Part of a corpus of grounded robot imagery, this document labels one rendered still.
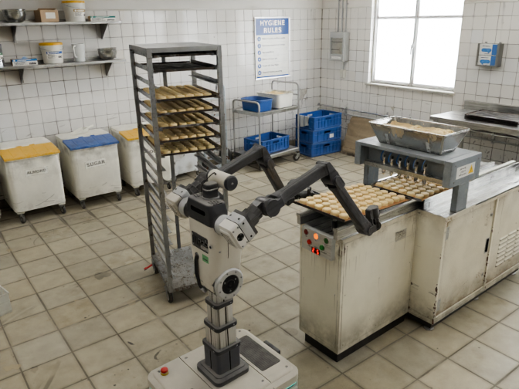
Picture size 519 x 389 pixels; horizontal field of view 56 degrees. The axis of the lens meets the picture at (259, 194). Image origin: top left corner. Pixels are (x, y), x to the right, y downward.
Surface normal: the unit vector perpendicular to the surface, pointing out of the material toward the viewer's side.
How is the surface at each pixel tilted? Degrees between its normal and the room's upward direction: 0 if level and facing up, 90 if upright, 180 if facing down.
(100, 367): 0
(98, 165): 92
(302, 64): 90
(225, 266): 101
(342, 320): 90
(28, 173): 92
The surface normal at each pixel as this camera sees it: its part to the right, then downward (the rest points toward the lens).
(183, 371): -0.02, -0.94
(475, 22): -0.80, 0.22
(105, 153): 0.60, 0.27
